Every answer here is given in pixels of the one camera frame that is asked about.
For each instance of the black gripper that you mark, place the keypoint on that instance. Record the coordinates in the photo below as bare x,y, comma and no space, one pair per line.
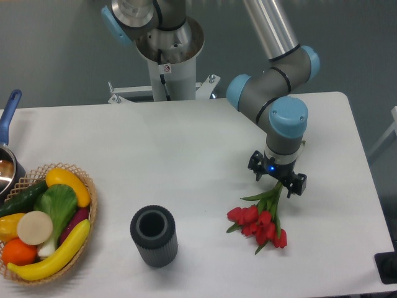
281,168

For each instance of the red tulip bouquet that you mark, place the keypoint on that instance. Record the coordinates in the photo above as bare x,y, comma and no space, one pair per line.
260,220

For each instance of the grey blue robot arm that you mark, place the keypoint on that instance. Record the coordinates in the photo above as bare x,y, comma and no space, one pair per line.
265,100

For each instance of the dark grey ribbed vase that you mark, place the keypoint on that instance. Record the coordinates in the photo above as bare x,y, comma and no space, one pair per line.
153,230

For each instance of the black device at table edge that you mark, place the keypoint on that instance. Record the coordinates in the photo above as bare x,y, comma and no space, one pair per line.
386,266

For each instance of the purple sweet potato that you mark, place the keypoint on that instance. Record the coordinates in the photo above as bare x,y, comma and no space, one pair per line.
80,215

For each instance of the green bok choy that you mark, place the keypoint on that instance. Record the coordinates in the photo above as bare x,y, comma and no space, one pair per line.
59,202

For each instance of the woven wicker basket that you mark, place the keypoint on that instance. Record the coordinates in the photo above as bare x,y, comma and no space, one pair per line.
35,176

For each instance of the beige round slice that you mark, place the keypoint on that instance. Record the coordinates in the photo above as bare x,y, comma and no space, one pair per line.
34,228

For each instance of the long yellow banana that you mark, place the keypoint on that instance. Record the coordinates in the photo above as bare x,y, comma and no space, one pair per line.
59,259

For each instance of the green cucumber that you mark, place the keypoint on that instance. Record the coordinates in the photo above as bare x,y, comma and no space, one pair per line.
23,201

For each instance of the yellow bell pepper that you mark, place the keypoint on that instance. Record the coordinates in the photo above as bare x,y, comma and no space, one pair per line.
8,226

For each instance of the orange fruit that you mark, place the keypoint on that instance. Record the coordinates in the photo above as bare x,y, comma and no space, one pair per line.
19,253

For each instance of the white frame at right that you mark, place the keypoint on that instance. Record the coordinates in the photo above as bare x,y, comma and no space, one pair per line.
384,141

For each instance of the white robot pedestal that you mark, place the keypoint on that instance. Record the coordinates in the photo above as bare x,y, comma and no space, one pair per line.
171,60

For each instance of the blue handled saucepan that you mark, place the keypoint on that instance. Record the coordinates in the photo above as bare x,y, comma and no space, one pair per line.
11,169

